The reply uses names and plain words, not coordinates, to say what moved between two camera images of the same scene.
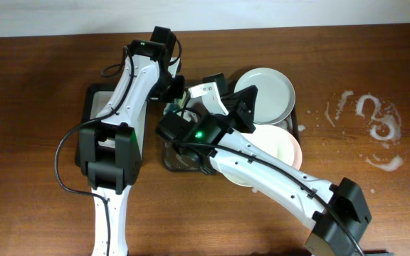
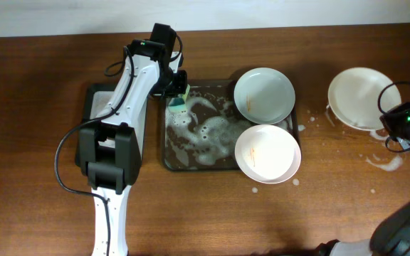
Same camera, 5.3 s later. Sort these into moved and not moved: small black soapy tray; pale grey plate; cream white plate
Moved: cream white plate
Not moved: pale grey plate; small black soapy tray
